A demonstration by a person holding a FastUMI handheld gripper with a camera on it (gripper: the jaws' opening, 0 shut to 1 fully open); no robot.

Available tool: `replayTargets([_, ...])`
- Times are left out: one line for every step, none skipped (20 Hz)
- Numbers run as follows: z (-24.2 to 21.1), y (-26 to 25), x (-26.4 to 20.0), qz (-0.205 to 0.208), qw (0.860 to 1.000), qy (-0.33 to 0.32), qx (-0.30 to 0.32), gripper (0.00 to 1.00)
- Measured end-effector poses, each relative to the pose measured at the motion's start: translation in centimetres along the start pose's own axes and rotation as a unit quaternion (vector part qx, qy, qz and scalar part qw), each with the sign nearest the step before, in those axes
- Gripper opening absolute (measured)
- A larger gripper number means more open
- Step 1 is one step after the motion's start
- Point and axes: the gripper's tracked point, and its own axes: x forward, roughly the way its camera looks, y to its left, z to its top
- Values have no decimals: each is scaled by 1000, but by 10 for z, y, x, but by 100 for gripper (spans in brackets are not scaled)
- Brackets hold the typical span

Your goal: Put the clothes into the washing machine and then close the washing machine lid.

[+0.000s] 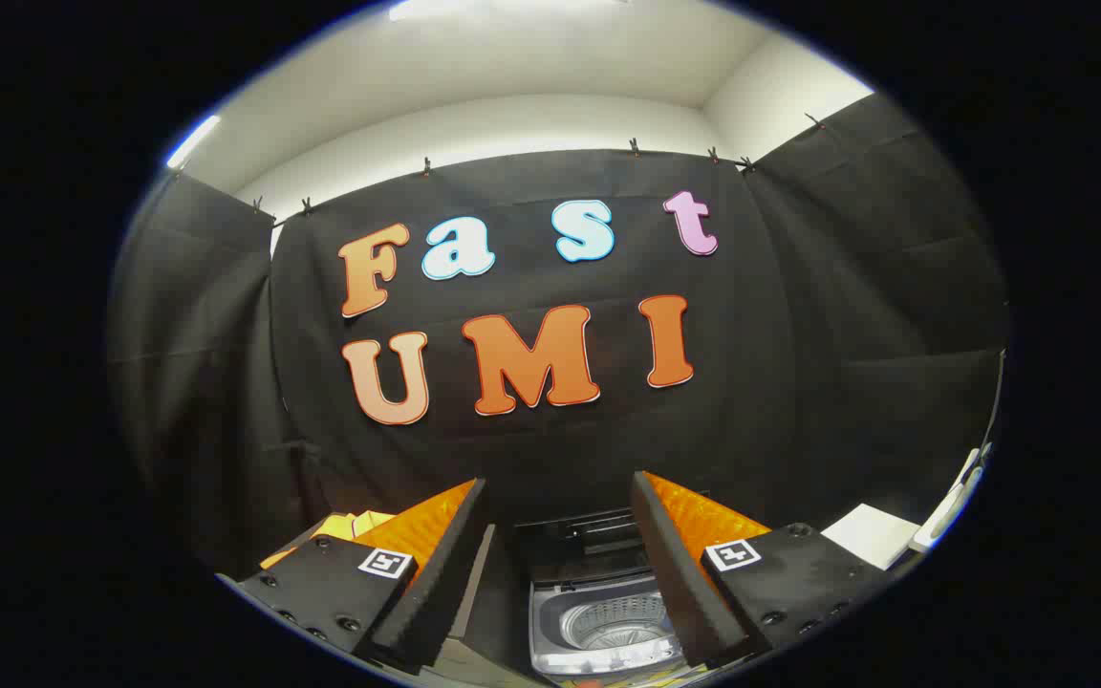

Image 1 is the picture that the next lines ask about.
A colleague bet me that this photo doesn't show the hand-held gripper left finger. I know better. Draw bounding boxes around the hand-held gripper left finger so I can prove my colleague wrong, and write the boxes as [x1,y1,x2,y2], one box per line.
[235,476,492,674]

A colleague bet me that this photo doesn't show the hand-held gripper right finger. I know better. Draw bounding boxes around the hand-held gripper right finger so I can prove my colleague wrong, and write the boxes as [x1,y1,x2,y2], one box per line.
[629,468,888,670]

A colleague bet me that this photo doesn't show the yellow polo shirt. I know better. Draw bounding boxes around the yellow polo shirt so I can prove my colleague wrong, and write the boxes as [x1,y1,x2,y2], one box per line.
[259,510,399,570]

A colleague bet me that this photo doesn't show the grey washing machine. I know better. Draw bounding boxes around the grey washing machine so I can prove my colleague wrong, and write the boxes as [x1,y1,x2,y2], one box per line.
[524,564,687,681]

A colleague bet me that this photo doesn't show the white flat board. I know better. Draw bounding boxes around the white flat board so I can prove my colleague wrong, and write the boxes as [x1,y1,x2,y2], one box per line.
[820,503,924,572]

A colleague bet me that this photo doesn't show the white pipe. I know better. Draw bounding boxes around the white pipe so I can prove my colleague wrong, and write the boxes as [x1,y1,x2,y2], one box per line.
[908,441,993,555]

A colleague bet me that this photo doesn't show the row of black clips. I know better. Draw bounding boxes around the row of black clips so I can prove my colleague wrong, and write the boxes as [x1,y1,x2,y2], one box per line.
[249,112,829,217]

